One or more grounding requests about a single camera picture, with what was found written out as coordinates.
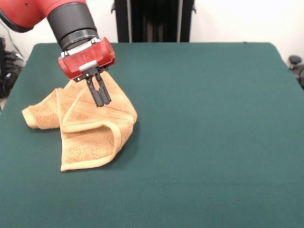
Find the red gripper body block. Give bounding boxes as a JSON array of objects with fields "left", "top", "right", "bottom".
[{"left": 58, "top": 37, "right": 116, "bottom": 83}]

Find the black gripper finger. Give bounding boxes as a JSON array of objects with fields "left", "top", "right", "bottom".
[
  {"left": 85, "top": 75, "right": 105, "bottom": 107},
  {"left": 95, "top": 72, "right": 112, "bottom": 105}
]

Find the tan terry towel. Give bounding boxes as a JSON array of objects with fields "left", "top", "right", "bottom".
[{"left": 21, "top": 71, "right": 138, "bottom": 172}]

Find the grey office chair base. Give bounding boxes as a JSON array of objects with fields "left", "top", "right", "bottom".
[
  {"left": 288, "top": 55, "right": 304, "bottom": 90},
  {"left": 0, "top": 38, "right": 25, "bottom": 98}
]

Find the dark green tablecloth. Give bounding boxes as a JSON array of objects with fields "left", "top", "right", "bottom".
[{"left": 0, "top": 42, "right": 304, "bottom": 228}]

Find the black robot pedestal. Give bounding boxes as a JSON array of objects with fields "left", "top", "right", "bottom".
[{"left": 111, "top": 0, "right": 198, "bottom": 44}]

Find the thin grey wall cable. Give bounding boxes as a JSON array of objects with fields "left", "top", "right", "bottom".
[{"left": 0, "top": 19, "right": 24, "bottom": 59}]

